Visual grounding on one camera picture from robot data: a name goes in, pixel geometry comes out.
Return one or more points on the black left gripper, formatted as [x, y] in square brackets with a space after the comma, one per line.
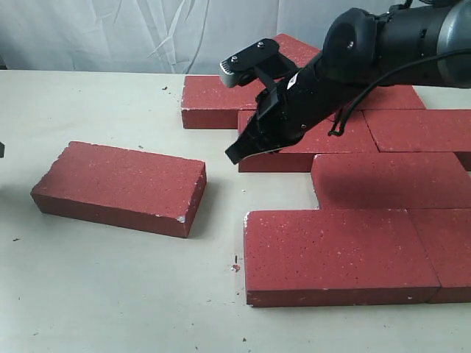
[1, 149]

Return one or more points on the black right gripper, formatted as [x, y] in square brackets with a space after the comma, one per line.
[292, 108]

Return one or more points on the red brick pushed sideways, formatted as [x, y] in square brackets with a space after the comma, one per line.
[125, 188]

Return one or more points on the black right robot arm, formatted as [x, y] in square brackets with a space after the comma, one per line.
[425, 46]

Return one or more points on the red brick back left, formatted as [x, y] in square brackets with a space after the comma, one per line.
[208, 104]

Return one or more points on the red brick stacked on top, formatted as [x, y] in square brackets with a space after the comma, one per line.
[297, 51]

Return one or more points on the red brick third row right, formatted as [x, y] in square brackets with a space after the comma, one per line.
[397, 180]

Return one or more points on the red brick second row right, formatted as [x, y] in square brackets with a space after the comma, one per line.
[420, 130]

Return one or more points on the red brick back right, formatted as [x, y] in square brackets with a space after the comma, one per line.
[398, 97]

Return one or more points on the red brick front large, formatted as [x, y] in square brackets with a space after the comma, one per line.
[311, 258]

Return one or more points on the red brick front right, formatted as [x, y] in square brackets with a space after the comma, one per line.
[445, 235]

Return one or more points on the white wrinkled backdrop curtain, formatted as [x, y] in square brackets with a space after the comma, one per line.
[176, 37]

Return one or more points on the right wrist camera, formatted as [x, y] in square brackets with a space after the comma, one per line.
[260, 61]

